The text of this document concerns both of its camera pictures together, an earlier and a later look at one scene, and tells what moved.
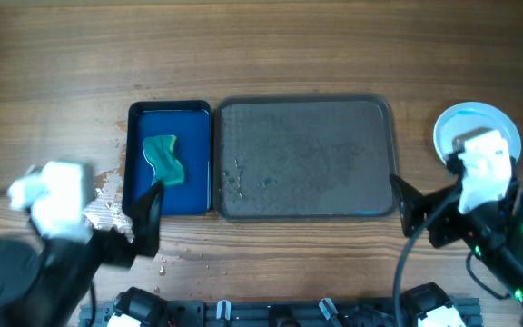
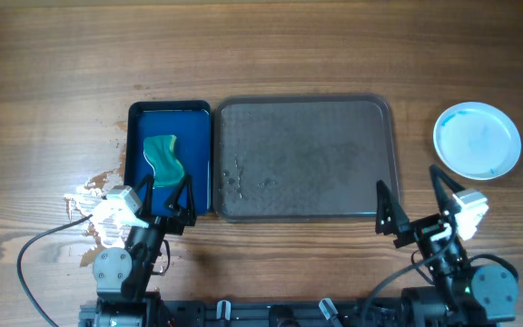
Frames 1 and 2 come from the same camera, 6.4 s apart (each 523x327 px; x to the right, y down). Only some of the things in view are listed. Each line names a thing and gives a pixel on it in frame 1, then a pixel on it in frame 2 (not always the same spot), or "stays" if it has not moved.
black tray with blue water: (190, 121) stays
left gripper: (147, 214) → (171, 224)
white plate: (471, 116) stays
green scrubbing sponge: (159, 151) stays
